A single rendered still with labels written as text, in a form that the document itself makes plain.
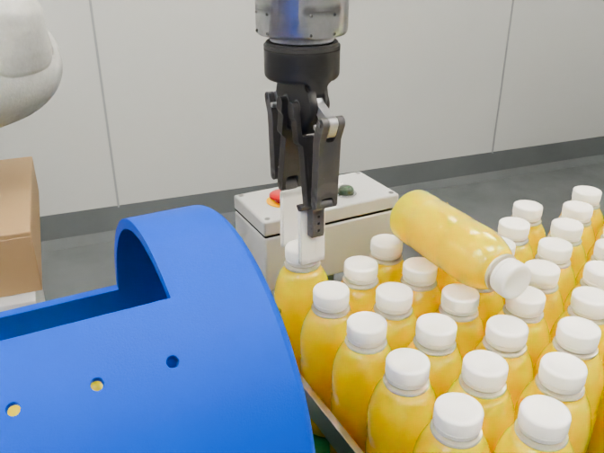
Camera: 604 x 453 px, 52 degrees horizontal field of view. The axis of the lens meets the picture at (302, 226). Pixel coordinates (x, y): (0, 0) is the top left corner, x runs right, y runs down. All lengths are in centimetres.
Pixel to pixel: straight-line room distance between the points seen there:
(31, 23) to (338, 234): 53
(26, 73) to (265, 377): 73
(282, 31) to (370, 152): 308
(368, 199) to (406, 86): 285
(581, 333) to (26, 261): 64
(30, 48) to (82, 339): 69
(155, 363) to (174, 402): 2
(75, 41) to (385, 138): 173
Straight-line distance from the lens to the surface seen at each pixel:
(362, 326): 61
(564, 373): 59
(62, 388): 37
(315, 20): 59
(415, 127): 376
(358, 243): 84
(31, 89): 104
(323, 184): 62
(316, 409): 67
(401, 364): 56
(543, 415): 54
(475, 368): 57
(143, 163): 325
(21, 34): 100
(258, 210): 79
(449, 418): 52
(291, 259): 70
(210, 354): 38
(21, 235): 84
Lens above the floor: 142
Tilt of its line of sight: 26 degrees down
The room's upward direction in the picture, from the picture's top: straight up
